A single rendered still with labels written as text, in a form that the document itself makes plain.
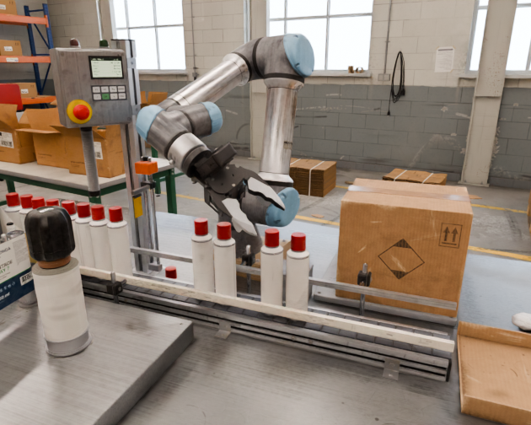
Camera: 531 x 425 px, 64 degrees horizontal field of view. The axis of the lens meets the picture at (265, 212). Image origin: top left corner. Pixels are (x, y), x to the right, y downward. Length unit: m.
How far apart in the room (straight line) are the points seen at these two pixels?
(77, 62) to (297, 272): 0.73
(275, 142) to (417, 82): 5.05
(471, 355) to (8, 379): 0.94
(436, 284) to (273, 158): 0.53
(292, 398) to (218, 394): 0.14
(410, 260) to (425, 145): 5.15
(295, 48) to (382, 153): 5.21
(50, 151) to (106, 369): 2.51
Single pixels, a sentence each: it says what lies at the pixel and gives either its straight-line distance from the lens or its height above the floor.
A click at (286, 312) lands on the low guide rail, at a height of 0.91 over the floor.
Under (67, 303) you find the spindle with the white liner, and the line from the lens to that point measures 0.94.
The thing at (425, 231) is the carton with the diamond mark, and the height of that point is 1.06.
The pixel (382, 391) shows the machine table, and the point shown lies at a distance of 0.94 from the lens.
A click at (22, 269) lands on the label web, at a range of 1.16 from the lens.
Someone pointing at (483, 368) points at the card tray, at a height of 0.83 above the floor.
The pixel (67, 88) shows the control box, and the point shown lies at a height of 1.38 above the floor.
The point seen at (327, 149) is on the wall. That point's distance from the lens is 6.61.
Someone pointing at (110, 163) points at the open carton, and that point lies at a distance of 2.82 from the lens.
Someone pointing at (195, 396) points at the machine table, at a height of 0.83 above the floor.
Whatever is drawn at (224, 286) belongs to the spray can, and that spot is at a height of 0.94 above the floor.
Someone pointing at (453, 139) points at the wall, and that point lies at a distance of 6.16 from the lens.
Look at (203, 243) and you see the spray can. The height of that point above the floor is 1.03.
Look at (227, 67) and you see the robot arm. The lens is 1.25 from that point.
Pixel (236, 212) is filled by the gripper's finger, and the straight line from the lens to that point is 0.81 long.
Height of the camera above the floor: 1.43
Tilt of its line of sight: 19 degrees down
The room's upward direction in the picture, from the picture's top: straight up
